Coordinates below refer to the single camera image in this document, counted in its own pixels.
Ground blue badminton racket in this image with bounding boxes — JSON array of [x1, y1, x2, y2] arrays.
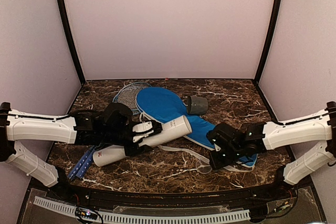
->
[[68, 82, 151, 180], [75, 152, 93, 179]]

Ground clear plastic disc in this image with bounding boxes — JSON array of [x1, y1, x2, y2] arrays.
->
[[196, 159, 212, 174]]

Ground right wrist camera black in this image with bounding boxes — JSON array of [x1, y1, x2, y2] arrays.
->
[[214, 123, 245, 149]]

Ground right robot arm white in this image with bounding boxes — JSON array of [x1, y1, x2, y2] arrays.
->
[[206, 101, 335, 200]]

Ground white shuttlecock tube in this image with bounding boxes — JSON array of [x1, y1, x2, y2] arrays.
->
[[93, 115, 192, 167]]

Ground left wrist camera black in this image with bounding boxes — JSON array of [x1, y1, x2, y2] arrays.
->
[[101, 102, 133, 130]]

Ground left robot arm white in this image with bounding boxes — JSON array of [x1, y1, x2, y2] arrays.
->
[[1, 102, 163, 201]]

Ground blue racket cover bag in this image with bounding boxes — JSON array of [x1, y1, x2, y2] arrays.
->
[[135, 87, 258, 172]]

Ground white slotted cable duct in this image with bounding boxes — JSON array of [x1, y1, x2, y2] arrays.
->
[[33, 196, 250, 223]]

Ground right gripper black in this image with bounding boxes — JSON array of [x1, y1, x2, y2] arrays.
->
[[208, 145, 243, 170]]

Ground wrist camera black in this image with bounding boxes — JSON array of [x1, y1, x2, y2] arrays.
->
[[101, 102, 133, 130], [214, 123, 245, 149]]

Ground grey tube cap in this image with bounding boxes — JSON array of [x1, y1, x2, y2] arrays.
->
[[186, 96, 208, 115]]

